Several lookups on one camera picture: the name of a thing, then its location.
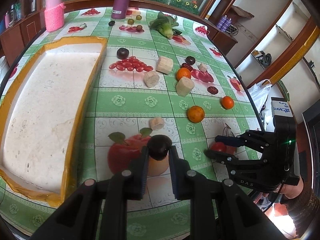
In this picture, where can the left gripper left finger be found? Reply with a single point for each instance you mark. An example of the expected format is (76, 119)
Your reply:
(98, 210)

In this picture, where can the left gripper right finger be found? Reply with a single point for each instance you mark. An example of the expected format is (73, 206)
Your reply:
(219, 210)

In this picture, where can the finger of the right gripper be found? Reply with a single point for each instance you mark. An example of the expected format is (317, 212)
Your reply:
(256, 140)
(232, 162)

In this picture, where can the red tomato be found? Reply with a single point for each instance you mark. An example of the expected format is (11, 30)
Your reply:
(219, 147)

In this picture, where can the large orange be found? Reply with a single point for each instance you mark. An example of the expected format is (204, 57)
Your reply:
(227, 102)

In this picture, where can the small pale orange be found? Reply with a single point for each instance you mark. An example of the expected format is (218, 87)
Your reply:
(195, 114)

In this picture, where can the red jujube front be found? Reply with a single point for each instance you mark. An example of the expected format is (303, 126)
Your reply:
(212, 90)

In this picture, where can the red jujube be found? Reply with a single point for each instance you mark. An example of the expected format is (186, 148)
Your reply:
(212, 90)
(185, 65)

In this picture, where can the dark plum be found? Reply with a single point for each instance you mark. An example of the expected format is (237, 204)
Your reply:
(158, 147)

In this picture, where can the small sugarcane piece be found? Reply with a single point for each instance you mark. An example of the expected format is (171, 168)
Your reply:
(156, 123)

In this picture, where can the large sugarcane chunk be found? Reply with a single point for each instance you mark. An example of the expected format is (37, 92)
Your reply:
(184, 86)

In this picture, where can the small sugarcane chunk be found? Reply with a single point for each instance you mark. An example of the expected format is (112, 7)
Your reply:
(202, 67)

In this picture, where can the dark passion fruit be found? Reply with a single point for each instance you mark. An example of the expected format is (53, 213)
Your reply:
(190, 60)
(122, 53)

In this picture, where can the person right hand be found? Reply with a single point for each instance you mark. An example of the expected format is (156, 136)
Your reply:
(291, 191)

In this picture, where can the white plastic bag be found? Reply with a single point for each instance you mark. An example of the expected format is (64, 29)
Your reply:
(259, 93)

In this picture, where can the white foam tray yellow tape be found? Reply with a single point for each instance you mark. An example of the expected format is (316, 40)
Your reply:
(42, 115)

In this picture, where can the purple bottles pair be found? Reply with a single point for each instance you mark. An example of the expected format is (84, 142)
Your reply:
(224, 23)

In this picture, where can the bok choy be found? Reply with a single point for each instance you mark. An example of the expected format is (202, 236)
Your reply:
(166, 25)

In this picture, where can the brown small fruit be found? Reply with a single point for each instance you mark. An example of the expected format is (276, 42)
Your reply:
(139, 28)

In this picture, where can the wooden cabinet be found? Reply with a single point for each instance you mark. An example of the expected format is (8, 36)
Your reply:
(15, 38)

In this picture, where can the pink knitted jar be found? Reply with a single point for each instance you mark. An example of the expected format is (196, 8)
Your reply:
(54, 15)

